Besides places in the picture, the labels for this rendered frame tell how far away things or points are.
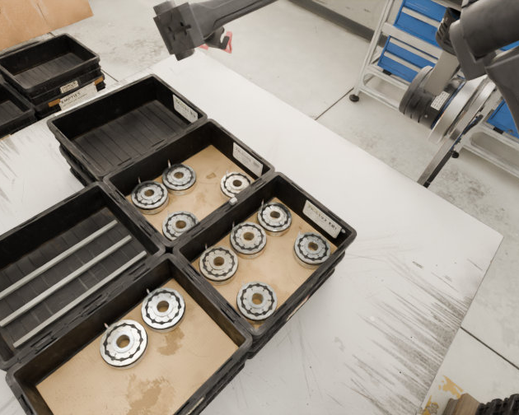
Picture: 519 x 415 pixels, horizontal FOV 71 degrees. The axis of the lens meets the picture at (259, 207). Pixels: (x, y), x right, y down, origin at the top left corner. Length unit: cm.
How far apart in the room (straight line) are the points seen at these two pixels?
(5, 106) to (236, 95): 123
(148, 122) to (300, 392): 98
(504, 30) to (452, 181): 230
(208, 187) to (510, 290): 182
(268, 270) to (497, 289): 163
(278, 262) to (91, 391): 53
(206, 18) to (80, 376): 79
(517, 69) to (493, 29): 5
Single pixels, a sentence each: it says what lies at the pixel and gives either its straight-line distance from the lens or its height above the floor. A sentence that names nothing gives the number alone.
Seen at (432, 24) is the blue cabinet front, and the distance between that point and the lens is 264.
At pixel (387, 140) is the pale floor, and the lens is 280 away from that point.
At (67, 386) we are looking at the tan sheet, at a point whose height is 83.
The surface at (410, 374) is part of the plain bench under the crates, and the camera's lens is 118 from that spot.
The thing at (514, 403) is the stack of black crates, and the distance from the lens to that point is 172.
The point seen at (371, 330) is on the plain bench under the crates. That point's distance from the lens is 117.
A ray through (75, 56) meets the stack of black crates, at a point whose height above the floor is 49.
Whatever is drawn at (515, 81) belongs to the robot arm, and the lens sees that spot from 49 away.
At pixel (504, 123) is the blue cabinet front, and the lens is 275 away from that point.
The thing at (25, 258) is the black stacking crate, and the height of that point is 83.
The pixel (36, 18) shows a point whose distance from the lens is 364.
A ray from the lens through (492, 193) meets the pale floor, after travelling 285.
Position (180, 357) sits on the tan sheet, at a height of 83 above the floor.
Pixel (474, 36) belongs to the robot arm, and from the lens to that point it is 49.
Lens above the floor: 174
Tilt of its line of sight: 54 degrees down
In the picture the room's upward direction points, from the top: 10 degrees clockwise
